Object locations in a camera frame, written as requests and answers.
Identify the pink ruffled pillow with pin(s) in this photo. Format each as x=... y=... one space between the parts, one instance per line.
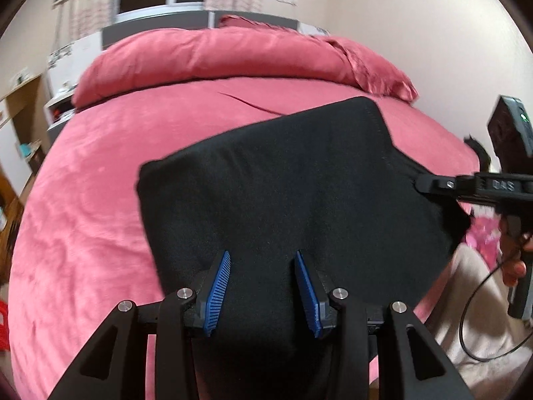
x=374 y=71

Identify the pink bed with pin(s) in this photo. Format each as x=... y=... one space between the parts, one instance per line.
x=91 y=216

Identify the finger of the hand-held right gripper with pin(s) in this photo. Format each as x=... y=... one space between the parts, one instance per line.
x=437 y=184

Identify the pink plastic bag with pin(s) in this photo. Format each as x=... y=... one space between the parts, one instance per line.
x=485 y=237

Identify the pink duvet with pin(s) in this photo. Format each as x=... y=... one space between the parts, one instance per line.
x=216 y=56

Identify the person's beige clothing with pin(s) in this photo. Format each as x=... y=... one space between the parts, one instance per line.
x=466 y=300

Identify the grey headboard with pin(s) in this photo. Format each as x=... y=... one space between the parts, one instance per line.
x=175 y=29

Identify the red plastic stool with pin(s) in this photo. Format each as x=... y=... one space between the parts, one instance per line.
x=4 y=325

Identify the black embroidered pants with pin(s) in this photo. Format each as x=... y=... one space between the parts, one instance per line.
x=270 y=183

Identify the white nightstand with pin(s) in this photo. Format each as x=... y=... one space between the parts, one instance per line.
x=58 y=116

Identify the teal container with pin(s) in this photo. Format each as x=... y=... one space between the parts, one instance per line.
x=26 y=149

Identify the wood and white cabinet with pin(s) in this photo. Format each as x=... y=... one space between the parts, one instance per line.
x=21 y=133

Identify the person's right hand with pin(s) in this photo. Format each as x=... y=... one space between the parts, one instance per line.
x=514 y=264

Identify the dark red pillow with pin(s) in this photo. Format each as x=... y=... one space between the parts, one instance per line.
x=243 y=21

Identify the white wall socket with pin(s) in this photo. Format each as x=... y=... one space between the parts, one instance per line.
x=61 y=1
x=287 y=0

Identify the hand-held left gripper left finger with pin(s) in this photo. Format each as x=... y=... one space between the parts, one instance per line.
x=218 y=291

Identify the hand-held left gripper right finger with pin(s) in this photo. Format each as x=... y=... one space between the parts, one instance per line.
x=310 y=296

